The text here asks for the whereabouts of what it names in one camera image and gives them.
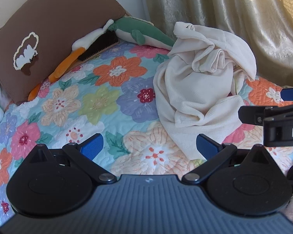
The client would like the white orange brown plush toy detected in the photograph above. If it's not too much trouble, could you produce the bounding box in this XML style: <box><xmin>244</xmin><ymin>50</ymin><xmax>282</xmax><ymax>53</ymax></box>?
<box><xmin>27</xmin><ymin>19</ymin><xmax>120</xmax><ymax>101</ymax></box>

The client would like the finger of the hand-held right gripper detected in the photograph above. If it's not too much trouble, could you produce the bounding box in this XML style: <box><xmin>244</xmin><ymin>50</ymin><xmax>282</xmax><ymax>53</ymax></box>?
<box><xmin>238</xmin><ymin>102</ymin><xmax>293</xmax><ymax>127</ymax></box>
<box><xmin>280</xmin><ymin>87</ymin><xmax>293</xmax><ymax>102</ymax></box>

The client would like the green and white plush toy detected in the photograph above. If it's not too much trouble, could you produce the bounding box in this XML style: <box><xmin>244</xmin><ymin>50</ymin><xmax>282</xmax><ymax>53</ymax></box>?
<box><xmin>112</xmin><ymin>17</ymin><xmax>176</xmax><ymax>48</ymax></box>

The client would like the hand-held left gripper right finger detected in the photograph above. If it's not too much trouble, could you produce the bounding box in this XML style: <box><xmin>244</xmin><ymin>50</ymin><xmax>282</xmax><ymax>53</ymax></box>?
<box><xmin>182</xmin><ymin>134</ymin><xmax>274</xmax><ymax>186</ymax></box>

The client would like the floral quilt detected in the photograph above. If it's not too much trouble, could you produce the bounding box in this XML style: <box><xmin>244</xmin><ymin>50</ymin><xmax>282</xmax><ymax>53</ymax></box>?
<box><xmin>0</xmin><ymin>39</ymin><xmax>293</xmax><ymax>227</ymax></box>

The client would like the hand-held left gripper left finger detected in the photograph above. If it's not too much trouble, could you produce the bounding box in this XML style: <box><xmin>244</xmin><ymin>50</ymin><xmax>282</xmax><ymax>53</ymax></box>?
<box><xmin>27</xmin><ymin>134</ymin><xmax>118</xmax><ymax>184</ymax></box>

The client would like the brown cushion with cloud print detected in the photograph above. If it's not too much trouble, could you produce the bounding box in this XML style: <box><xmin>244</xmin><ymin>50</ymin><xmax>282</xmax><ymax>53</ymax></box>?
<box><xmin>0</xmin><ymin>0</ymin><xmax>127</xmax><ymax>104</ymax></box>

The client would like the cream waffle-knit garment green trim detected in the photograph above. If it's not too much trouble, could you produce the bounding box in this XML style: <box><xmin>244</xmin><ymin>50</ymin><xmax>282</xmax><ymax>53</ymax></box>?
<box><xmin>153</xmin><ymin>21</ymin><xmax>257</xmax><ymax>160</ymax></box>

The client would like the beige patterned curtain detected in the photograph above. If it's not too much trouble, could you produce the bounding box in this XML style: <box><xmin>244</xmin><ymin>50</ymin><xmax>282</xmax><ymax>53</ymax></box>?
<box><xmin>139</xmin><ymin>0</ymin><xmax>293</xmax><ymax>88</ymax></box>

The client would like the cream headboard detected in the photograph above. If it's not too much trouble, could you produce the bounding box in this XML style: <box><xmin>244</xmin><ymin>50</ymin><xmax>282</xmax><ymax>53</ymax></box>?
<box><xmin>0</xmin><ymin>0</ymin><xmax>54</xmax><ymax>37</ymax></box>

